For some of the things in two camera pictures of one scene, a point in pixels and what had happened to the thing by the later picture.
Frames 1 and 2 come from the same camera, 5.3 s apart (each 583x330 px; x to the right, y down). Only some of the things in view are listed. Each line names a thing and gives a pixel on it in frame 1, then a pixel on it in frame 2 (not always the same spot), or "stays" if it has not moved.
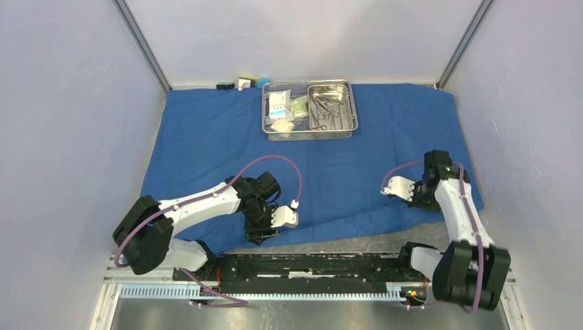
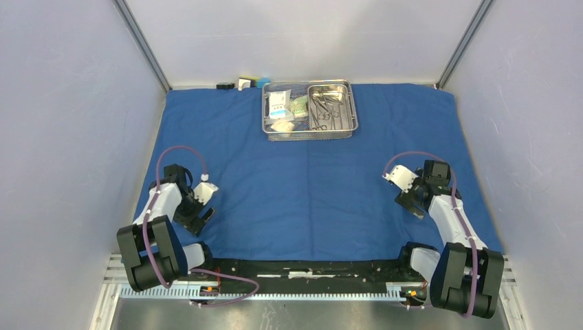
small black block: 225,86 stays
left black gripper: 255,235 -> 192,223
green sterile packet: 300,106 stays
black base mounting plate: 303,273 stays
